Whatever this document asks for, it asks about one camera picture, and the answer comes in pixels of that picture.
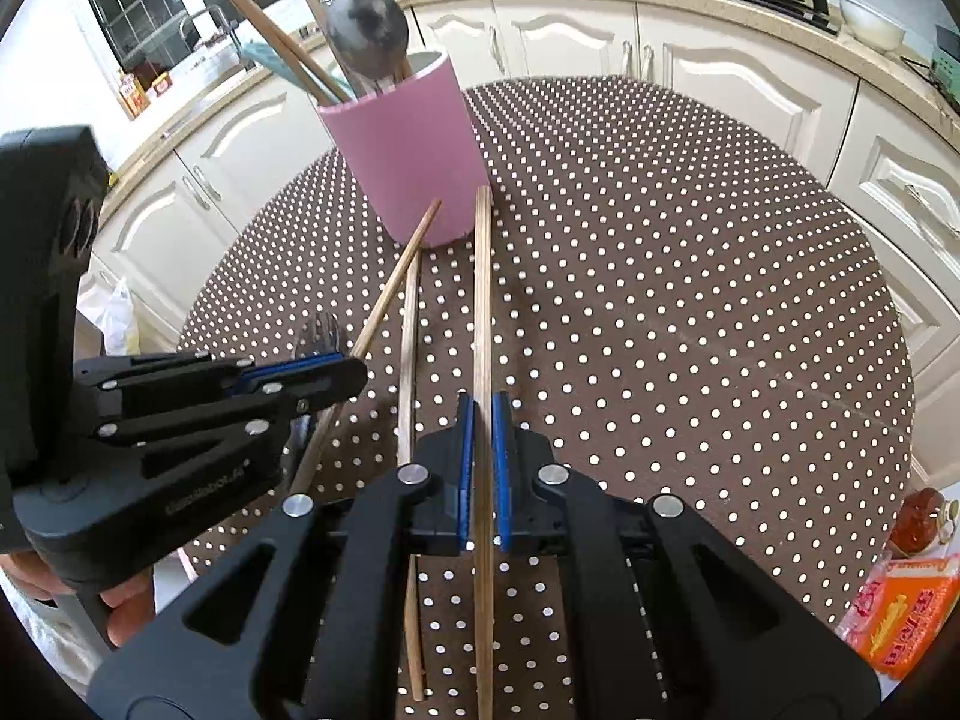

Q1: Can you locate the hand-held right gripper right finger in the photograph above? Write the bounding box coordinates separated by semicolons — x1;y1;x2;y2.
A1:
491;390;882;720

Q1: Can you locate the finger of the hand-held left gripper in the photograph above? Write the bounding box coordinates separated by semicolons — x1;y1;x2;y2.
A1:
97;397;322;477
75;351;368;410

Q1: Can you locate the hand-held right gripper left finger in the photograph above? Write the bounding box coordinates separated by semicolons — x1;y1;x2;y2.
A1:
88;392;477;720

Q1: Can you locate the metal fork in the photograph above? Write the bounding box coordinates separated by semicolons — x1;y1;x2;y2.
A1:
292;311;347;361

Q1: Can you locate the single wooden chopstick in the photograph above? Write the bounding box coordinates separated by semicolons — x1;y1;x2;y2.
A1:
289;199;443;492
472;186;496;720
397;251;428;702

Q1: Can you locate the pink utensil cup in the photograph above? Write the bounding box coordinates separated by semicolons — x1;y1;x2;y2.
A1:
315;49;492;248

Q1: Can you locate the bunch of wooden chopsticks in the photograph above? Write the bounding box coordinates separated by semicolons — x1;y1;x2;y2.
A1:
204;0;413;106

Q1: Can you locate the person's left forearm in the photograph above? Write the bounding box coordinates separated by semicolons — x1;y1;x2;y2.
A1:
11;592;110;695

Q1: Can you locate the person's left hand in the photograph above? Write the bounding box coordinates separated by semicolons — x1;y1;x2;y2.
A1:
0;549;155;650

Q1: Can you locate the white plastic bag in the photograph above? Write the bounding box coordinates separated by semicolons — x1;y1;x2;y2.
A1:
79;277;140;357

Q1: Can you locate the light blue knife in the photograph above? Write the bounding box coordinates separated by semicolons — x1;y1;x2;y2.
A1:
240;41;357;104

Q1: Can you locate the metal sink faucet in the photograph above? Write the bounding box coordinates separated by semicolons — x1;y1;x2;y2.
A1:
180;6;233;53

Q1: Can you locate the metal spoon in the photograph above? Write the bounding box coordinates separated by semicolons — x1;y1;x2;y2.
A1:
325;0;410;95

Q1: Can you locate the orange snack packet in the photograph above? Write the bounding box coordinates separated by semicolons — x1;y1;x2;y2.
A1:
836;551;960;683

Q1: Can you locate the white bowl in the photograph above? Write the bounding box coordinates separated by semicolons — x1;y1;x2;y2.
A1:
838;0;907;53

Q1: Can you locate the green electric cooker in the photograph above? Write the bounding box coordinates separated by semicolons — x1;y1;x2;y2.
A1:
930;26;960;95

